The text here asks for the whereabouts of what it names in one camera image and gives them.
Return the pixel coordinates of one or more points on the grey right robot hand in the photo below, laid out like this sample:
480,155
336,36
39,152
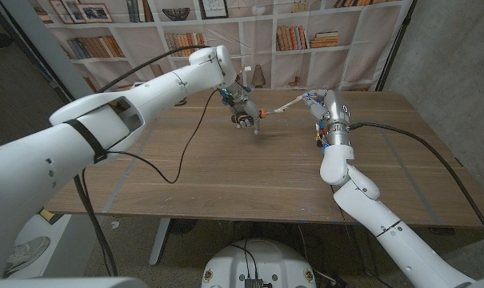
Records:
333,108

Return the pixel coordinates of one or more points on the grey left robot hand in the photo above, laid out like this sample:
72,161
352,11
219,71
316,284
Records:
247,114

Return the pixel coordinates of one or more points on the beige masking tape roll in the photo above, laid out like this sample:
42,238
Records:
285,106

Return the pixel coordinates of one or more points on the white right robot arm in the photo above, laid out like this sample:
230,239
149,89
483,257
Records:
365,200

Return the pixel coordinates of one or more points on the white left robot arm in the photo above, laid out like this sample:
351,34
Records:
105,120

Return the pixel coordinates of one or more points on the printed bookshelf backdrop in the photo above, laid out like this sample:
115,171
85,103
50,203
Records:
361,60

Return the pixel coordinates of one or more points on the black backdrop stand pole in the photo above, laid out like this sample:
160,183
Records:
386,72

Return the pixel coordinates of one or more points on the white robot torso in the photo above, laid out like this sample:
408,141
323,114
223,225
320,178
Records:
261,260

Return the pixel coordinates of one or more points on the grey table leg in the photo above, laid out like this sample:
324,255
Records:
159,244
367,260

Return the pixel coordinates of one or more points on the yellow black pad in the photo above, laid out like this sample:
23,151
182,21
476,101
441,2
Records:
46,216

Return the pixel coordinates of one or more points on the white grey sneaker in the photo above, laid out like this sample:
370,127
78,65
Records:
25,252

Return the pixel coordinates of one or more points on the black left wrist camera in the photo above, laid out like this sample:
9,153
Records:
228,98

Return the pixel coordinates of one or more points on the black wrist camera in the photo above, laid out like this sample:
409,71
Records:
322,146
228,98

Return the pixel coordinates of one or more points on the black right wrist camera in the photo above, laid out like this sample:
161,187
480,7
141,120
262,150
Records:
322,146

